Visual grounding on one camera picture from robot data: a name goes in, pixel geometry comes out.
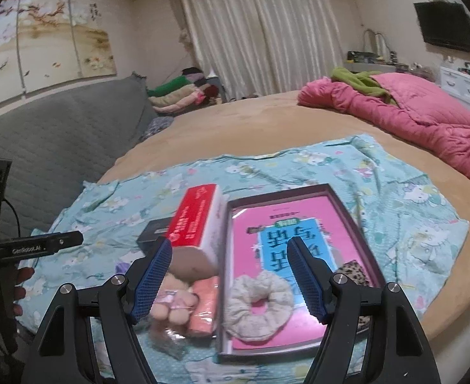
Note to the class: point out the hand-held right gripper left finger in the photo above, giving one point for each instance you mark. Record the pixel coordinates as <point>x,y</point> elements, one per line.
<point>153,284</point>

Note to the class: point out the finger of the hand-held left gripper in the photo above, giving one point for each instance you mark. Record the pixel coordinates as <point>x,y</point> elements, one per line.
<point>65,241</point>

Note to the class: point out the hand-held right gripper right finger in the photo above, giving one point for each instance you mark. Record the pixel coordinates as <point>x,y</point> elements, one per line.
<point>307,284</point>

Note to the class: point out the bagged plush bear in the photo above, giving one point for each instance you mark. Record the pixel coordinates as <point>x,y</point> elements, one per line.
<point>177,300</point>

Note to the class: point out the pink bagged sponge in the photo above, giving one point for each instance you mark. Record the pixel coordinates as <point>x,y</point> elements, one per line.
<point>205,308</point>

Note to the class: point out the white floral scrunchie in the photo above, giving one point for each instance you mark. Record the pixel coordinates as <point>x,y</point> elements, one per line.
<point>243,312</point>

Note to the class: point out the pink box lid tray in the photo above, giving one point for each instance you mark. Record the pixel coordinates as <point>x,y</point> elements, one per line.
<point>229,288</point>

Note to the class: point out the person's left hand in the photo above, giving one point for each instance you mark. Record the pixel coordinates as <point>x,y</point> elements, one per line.
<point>22,280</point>

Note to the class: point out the leopard print scrunchie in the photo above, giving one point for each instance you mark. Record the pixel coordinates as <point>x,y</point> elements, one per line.
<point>353,274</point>

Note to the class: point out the black cardboard box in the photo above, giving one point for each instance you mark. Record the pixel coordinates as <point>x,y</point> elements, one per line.
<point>153,232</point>

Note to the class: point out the pink book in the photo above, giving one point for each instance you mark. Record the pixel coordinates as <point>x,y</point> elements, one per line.
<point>247,244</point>

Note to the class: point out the red tissue pack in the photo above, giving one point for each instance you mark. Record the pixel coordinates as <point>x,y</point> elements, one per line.
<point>193,220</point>

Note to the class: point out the grey quilted headboard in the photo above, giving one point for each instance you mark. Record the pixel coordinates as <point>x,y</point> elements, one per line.
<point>59,136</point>

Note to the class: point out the teal cartoon cat blanket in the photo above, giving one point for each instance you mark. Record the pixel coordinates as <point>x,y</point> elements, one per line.
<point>399,208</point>

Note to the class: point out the dark patterned cloth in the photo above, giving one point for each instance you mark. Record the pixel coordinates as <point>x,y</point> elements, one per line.
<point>157,128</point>

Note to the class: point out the round beige bed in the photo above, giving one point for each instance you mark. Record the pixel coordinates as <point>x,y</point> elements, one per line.
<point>239,124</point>

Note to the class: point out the pile of folded clothes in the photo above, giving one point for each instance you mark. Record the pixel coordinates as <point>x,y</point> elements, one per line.
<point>179,92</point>

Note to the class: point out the pink quilt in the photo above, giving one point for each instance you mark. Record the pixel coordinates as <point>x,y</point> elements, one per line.
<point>419,124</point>

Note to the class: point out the green cloth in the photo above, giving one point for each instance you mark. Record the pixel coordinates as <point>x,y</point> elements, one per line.
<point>357,80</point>

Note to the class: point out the white drawer cabinet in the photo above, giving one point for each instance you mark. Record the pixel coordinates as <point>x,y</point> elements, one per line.
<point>461,86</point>

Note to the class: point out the white curtain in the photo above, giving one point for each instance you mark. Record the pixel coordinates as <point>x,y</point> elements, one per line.
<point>259,28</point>

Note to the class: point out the blossom wall painting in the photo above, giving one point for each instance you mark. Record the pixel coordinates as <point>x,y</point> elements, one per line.
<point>39,48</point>

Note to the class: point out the black wall television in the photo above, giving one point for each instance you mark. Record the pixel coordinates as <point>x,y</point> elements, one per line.
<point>446,26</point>

